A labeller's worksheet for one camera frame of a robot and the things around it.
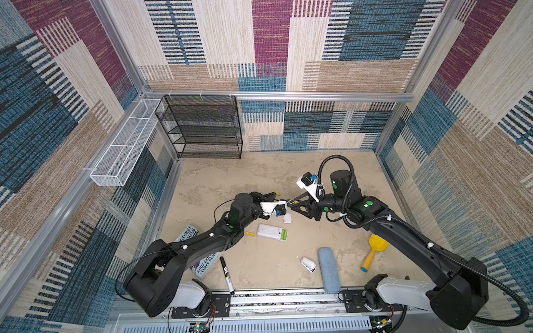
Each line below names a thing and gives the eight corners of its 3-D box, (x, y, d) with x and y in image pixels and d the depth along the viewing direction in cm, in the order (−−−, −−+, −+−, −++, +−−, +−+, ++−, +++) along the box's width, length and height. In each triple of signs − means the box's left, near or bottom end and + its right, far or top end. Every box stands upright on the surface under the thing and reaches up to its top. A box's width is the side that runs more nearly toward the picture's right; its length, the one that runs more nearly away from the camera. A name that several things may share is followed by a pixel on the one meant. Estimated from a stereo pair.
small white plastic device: (299, 262, 83) (300, 260, 81) (305, 256, 85) (305, 254, 83) (312, 274, 80) (313, 272, 78) (317, 268, 82) (318, 266, 80)
